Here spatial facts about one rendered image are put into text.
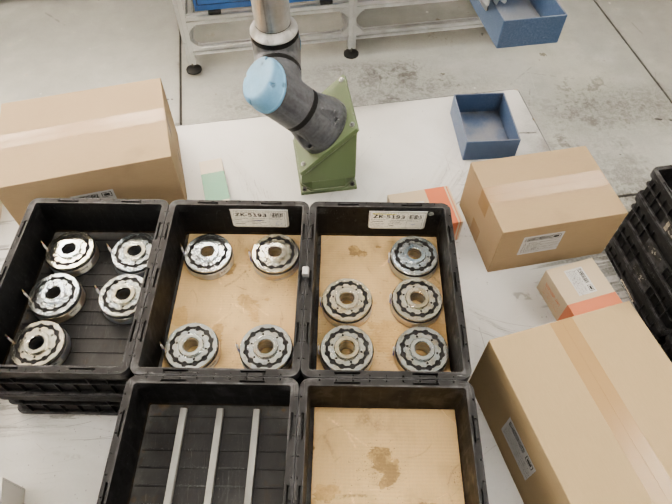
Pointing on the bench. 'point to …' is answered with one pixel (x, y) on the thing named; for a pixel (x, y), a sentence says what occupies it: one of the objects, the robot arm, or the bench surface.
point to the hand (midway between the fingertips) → (488, 3)
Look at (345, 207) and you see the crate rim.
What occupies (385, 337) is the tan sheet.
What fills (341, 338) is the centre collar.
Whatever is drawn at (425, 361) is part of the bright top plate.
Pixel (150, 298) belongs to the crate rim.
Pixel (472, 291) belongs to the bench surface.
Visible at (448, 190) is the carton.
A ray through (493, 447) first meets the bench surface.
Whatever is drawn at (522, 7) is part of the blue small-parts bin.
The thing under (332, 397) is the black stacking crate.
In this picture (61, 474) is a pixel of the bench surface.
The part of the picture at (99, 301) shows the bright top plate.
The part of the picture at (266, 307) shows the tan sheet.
